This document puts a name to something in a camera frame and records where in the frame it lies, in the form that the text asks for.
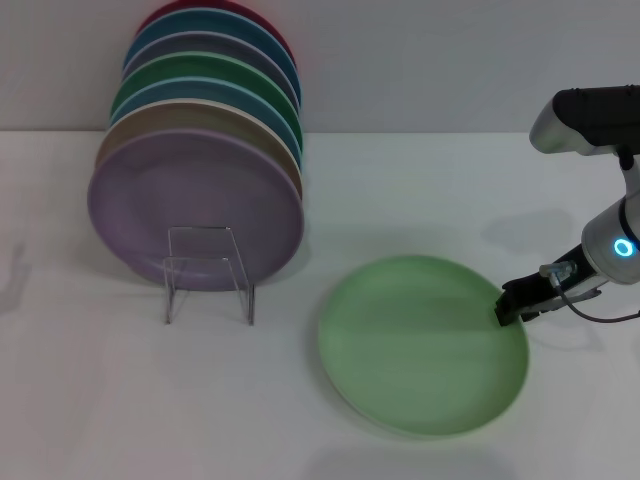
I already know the dark green plate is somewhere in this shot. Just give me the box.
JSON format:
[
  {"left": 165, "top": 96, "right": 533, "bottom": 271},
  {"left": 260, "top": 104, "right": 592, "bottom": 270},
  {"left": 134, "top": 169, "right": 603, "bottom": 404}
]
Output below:
[{"left": 109, "top": 49, "right": 304, "bottom": 146}]

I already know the beige plate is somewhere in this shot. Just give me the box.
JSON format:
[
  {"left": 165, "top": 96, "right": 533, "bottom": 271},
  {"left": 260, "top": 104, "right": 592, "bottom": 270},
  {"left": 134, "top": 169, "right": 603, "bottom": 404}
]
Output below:
[{"left": 94, "top": 98, "right": 304, "bottom": 186}]

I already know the purple plate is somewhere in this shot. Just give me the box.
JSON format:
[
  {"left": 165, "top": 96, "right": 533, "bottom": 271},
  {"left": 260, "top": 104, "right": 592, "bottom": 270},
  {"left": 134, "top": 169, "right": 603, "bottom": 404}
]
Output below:
[{"left": 87, "top": 127, "right": 306, "bottom": 294}]

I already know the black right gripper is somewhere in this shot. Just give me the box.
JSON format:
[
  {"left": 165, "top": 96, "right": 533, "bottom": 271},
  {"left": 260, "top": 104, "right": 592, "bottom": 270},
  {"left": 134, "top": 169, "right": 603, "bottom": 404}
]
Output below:
[{"left": 492, "top": 243, "right": 602, "bottom": 329}]

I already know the clear acrylic plate rack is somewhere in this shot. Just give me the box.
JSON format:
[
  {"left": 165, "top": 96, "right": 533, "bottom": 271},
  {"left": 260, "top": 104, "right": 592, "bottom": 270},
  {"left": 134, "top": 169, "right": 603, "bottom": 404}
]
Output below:
[{"left": 163, "top": 225, "right": 256, "bottom": 326}]

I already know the light blue plate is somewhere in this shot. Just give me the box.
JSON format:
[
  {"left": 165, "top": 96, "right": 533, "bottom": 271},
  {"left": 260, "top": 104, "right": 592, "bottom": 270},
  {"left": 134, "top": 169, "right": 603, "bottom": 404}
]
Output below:
[{"left": 108, "top": 74, "right": 304, "bottom": 166}]

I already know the red plate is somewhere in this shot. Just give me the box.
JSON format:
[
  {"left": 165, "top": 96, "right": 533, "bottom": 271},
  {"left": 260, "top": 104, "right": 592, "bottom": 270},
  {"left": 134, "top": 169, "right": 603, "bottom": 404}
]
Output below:
[{"left": 134, "top": 0, "right": 297, "bottom": 66}]

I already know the grey cable with metal plug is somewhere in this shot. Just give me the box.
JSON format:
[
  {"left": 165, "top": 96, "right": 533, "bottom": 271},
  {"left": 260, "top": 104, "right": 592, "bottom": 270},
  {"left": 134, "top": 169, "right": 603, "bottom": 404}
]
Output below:
[{"left": 541, "top": 261, "right": 640, "bottom": 324}]

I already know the deep blue plate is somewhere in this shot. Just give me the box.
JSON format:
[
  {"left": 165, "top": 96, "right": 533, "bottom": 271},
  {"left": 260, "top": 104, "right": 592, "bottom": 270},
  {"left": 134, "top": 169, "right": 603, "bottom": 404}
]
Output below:
[{"left": 122, "top": 8, "right": 304, "bottom": 109}]

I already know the light green plate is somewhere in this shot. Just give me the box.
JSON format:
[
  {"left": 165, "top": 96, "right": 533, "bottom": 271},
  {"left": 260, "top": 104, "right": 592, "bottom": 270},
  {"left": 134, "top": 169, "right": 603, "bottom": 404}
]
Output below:
[{"left": 317, "top": 253, "right": 530, "bottom": 441}]

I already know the grey lavender plate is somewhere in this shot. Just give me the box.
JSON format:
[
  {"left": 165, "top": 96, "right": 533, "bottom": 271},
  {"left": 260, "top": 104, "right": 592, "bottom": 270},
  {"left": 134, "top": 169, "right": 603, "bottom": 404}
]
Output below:
[{"left": 121, "top": 30, "right": 301, "bottom": 106}]

